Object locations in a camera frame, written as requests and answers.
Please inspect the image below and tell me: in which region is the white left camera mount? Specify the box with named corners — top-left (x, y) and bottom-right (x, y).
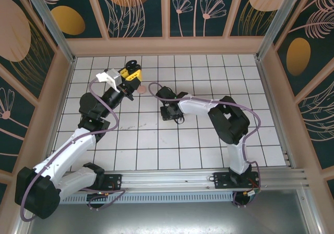
top-left (95, 72), bottom-right (112, 83)

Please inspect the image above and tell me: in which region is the white slotted cable duct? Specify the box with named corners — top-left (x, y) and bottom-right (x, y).
top-left (59, 192), bottom-right (237, 204)

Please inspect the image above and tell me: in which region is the aluminium side rail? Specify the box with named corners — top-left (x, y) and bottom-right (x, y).
top-left (254, 58), bottom-right (297, 168)

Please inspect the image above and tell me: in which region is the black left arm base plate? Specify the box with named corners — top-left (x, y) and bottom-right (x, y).
top-left (75, 173), bottom-right (123, 192)

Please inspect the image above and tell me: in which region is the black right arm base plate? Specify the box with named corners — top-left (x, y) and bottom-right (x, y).
top-left (213, 171), bottom-right (262, 190)

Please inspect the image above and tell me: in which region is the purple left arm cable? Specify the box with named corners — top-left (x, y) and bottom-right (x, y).
top-left (20, 78), bottom-right (128, 222)

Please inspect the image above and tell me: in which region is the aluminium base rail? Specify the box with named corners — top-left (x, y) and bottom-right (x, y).
top-left (25, 167), bottom-right (313, 193)

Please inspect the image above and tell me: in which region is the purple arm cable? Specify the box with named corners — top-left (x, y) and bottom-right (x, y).
top-left (20, 78), bottom-right (128, 222)
top-left (148, 81), bottom-right (263, 209)

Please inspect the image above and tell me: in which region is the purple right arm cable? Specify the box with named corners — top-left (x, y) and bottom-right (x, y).
top-left (148, 81), bottom-right (263, 209)

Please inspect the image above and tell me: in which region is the aluminium frame post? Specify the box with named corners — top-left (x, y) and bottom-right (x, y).
top-left (20, 0), bottom-right (77, 64)
top-left (255, 0), bottom-right (306, 60)
top-left (14, 213), bottom-right (34, 234)
top-left (297, 186), bottom-right (323, 234)

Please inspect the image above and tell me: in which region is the grey metal sheet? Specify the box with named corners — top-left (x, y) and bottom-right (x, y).
top-left (26, 202), bottom-right (314, 234)

